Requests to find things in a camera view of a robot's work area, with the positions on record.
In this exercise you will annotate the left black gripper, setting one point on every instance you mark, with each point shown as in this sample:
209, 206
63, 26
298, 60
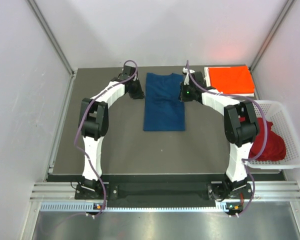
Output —
139, 94

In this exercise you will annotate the white plastic basket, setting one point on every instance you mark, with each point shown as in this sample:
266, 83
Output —
275, 112

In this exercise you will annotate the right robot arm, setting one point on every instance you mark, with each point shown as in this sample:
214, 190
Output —
241, 128

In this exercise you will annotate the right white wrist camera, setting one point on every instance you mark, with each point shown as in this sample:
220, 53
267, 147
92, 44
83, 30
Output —
186, 72

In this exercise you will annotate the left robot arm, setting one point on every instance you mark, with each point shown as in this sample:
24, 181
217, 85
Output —
93, 126

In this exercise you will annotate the blue t shirt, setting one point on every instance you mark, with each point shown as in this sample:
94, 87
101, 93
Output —
163, 111

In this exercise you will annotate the red t shirt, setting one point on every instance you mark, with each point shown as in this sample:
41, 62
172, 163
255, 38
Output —
275, 149

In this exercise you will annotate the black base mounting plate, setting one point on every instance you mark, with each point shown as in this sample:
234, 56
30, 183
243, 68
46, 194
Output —
159, 192

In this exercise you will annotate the grey slotted cable duct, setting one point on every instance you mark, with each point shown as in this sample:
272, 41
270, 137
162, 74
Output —
95, 207

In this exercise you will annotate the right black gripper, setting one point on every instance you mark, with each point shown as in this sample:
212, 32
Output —
182, 97

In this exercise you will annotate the folded orange t shirt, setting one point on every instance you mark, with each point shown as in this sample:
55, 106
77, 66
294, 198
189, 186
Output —
231, 80

